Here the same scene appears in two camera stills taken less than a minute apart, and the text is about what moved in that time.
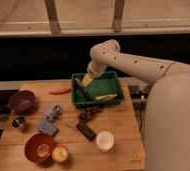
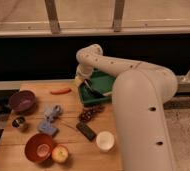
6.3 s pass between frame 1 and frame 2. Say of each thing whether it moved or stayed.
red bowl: stayed
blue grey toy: stayed
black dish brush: moved
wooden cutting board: stayed
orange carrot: stayed
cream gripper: moved
